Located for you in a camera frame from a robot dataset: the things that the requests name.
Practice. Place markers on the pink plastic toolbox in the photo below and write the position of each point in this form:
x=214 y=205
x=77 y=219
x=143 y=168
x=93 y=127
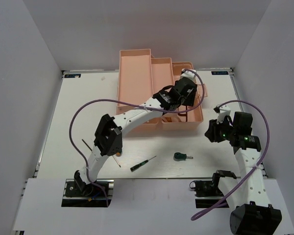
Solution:
x=140 y=76

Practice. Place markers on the large dark hex key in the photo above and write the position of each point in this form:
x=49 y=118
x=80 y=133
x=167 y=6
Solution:
x=186 y=112

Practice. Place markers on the black green precision screwdriver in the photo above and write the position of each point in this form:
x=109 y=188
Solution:
x=137 y=166

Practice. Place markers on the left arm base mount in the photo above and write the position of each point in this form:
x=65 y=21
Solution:
x=92 y=197

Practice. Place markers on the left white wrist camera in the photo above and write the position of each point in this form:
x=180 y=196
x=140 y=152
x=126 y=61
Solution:
x=188 y=73

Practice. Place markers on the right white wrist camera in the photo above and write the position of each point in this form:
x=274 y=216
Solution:
x=223 y=111

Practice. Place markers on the blue handled screwdriver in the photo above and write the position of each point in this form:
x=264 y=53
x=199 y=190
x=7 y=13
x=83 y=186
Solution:
x=117 y=161

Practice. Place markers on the left blue table label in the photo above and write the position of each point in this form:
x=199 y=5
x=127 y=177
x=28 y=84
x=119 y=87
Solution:
x=72 y=75

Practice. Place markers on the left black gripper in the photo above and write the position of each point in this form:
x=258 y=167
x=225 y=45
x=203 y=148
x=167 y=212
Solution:
x=190 y=101

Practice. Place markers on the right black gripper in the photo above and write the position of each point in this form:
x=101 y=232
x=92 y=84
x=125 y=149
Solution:
x=212 y=132

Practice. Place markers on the blue table label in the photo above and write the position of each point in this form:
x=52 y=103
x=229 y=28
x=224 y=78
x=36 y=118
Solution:
x=72 y=75
x=219 y=73

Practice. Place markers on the right blue table label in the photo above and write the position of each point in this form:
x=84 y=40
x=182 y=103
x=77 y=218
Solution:
x=219 y=73

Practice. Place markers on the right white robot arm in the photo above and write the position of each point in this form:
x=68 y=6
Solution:
x=251 y=210

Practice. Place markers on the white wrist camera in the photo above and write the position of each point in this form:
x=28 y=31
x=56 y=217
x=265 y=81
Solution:
x=223 y=111
x=188 y=73

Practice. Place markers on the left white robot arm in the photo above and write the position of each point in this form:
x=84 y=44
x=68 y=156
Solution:
x=111 y=130

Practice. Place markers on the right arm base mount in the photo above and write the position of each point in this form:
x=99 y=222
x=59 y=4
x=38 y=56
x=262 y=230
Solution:
x=205 y=194

